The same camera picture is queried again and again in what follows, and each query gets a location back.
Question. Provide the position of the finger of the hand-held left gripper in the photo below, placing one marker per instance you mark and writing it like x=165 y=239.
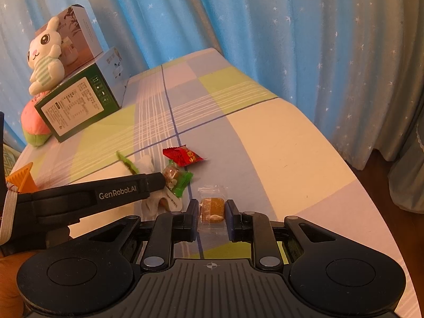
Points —
x=155 y=182

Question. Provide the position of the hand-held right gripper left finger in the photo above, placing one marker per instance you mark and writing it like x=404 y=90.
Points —
x=195 y=217

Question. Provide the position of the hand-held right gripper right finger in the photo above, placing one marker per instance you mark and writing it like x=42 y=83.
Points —
x=229 y=220

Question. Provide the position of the white snack packet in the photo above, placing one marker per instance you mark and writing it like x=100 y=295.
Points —
x=147 y=165

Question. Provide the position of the clear brown candy packet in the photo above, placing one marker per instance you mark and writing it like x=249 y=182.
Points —
x=212 y=207

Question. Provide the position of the green clear nut packet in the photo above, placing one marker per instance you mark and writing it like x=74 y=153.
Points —
x=180 y=180

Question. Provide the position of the orange plastic basket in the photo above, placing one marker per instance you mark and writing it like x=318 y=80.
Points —
x=21 y=179

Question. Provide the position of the green wrapper strip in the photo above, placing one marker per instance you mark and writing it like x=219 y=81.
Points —
x=127 y=163

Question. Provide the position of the red yellow-print snack packet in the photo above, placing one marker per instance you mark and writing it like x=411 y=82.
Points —
x=184 y=156

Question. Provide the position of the green zigzag cushion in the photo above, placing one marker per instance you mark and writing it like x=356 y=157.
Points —
x=9 y=159

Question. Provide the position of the pink green peach plush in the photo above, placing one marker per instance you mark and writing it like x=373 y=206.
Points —
x=33 y=122

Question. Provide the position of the pastel checked tablecloth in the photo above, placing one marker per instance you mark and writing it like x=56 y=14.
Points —
x=265 y=139

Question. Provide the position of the green cardboard box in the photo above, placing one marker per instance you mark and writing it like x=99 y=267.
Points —
x=76 y=102

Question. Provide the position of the white printed cardboard box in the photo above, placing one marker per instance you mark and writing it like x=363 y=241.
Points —
x=114 y=63

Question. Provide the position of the white rabbit plush toy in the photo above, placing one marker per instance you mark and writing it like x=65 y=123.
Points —
x=43 y=59

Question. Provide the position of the pink picture cardboard box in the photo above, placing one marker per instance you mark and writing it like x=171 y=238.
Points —
x=79 y=39

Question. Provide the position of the blue star-print curtain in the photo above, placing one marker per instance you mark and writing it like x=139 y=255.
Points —
x=265 y=39

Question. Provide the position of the grey ruffled cloth cover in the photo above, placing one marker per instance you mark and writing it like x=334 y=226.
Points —
x=409 y=179

